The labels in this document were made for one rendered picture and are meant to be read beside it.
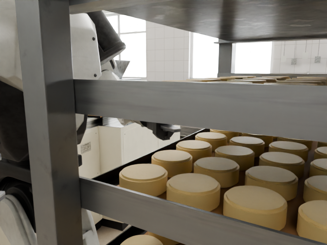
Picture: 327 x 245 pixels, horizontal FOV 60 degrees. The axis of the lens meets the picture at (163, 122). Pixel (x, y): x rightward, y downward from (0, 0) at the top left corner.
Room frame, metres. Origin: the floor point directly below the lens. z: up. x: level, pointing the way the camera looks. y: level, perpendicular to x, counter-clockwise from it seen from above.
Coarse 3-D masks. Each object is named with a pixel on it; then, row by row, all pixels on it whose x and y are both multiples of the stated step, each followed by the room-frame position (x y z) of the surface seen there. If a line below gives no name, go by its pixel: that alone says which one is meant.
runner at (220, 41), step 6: (312, 36) 0.50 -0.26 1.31; (318, 36) 0.50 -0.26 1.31; (324, 36) 0.50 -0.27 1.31; (216, 42) 0.60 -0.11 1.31; (222, 42) 0.59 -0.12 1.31; (228, 42) 0.58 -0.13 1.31; (234, 42) 0.58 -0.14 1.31; (240, 42) 0.58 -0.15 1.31; (246, 42) 0.58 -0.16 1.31; (252, 42) 0.58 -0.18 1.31
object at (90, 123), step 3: (87, 120) 1.96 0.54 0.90; (90, 120) 1.99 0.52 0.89; (93, 120) 2.03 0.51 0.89; (96, 120) 2.06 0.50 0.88; (99, 120) 2.10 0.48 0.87; (87, 123) 1.96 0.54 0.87; (90, 123) 1.99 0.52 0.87; (93, 123) 2.03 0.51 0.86; (96, 123) 2.06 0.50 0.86; (99, 123) 2.09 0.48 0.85; (102, 123) 2.13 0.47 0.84; (87, 126) 1.96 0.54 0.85; (90, 126) 1.99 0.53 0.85
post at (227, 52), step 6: (222, 48) 0.62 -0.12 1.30; (228, 48) 0.61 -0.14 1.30; (234, 48) 0.62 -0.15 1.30; (222, 54) 0.62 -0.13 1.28; (228, 54) 0.61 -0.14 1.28; (234, 54) 0.62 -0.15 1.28; (222, 60) 0.62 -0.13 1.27; (228, 60) 0.61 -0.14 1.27; (234, 60) 0.62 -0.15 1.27; (222, 66) 0.62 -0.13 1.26; (228, 66) 0.61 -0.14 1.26; (234, 66) 0.62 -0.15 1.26; (222, 72) 0.62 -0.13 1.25; (228, 72) 0.61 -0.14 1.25; (234, 72) 0.63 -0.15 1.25
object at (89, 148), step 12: (96, 132) 2.04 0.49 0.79; (84, 144) 1.90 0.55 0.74; (96, 144) 2.03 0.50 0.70; (84, 156) 1.90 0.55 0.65; (96, 156) 2.03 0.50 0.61; (84, 168) 1.89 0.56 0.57; (96, 168) 2.02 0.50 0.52; (96, 216) 2.00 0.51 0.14; (0, 228) 1.52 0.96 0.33; (96, 228) 2.04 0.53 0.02; (0, 240) 1.52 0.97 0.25
